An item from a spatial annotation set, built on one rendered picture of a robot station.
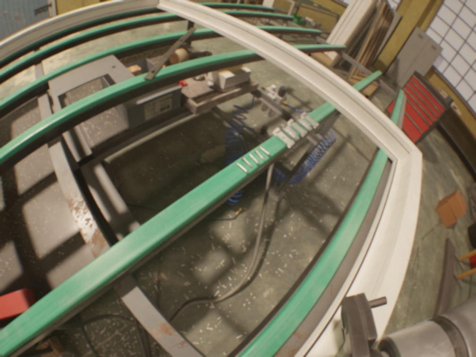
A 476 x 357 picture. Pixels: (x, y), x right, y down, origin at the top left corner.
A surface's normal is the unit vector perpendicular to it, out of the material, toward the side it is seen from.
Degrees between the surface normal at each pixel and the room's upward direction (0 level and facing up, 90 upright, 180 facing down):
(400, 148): 90
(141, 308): 0
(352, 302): 60
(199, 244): 0
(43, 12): 90
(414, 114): 90
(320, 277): 0
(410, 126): 90
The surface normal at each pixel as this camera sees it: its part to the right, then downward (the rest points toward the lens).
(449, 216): -0.85, 0.29
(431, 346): -0.28, -0.94
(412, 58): -0.68, 0.51
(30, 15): 0.69, 0.68
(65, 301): 0.24, -0.54
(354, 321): -0.32, -0.86
